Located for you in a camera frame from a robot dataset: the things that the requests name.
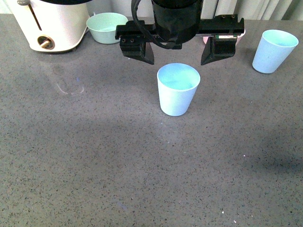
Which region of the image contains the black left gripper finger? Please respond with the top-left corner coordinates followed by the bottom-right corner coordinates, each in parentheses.
top-left (120, 35), bottom-right (154, 65)

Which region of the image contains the cream white toaster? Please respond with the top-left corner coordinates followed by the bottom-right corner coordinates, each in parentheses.
top-left (7, 0), bottom-right (89, 52)

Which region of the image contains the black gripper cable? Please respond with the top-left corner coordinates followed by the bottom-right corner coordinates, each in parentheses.
top-left (131, 0), bottom-right (183, 50)

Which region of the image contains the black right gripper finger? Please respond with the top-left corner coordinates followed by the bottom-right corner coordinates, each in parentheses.
top-left (201, 35), bottom-right (237, 65)

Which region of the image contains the grey curtain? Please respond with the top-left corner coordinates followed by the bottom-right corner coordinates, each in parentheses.
top-left (87, 0), bottom-right (303, 21)

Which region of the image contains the pink bowl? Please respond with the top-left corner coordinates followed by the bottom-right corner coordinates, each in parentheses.
top-left (203, 30), bottom-right (246, 45)

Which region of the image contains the blue cup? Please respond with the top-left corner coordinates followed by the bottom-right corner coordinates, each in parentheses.
top-left (252, 29), bottom-right (299, 74)
top-left (157, 63), bottom-right (201, 116)

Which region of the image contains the green bowl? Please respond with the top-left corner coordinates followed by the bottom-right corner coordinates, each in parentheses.
top-left (86, 12), bottom-right (128, 44)

